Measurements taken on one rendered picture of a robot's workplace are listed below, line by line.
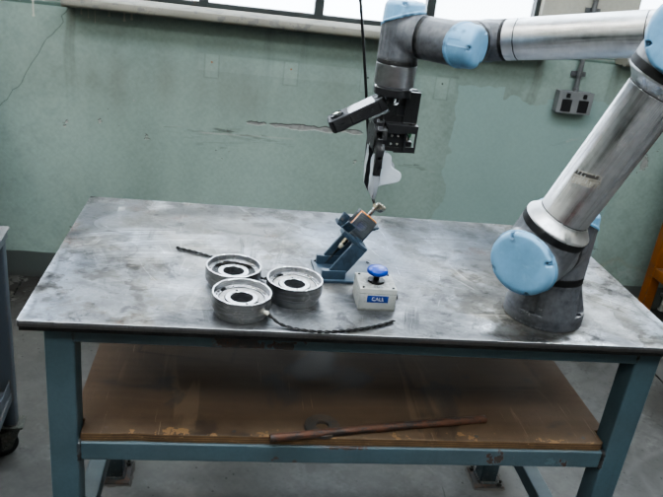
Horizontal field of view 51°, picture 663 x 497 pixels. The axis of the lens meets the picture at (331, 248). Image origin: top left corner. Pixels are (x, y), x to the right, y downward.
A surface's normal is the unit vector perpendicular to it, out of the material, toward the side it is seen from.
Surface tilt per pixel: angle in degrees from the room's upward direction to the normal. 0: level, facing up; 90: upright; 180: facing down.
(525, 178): 90
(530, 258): 97
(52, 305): 0
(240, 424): 0
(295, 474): 0
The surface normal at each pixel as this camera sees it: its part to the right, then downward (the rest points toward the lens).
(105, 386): 0.11, -0.91
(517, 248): -0.65, 0.34
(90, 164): 0.11, 0.40
